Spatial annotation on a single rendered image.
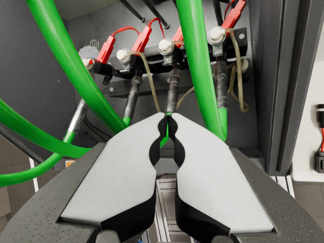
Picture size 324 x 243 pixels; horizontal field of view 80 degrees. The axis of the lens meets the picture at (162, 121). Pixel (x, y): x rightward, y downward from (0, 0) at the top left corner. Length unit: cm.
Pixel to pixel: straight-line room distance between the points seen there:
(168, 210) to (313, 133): 114
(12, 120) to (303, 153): 44
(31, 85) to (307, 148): 72
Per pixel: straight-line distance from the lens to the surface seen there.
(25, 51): 74
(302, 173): 46
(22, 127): 21
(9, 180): 30
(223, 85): 32
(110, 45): 43
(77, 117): 36
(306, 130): 45
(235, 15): 36
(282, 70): 29
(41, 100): 73
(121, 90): 51
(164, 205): 143
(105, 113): 16
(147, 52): 48
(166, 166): 51
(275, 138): 38
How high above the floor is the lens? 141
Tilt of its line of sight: 69 degrees down
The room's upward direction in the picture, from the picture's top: 99 degrees counter-clockwise
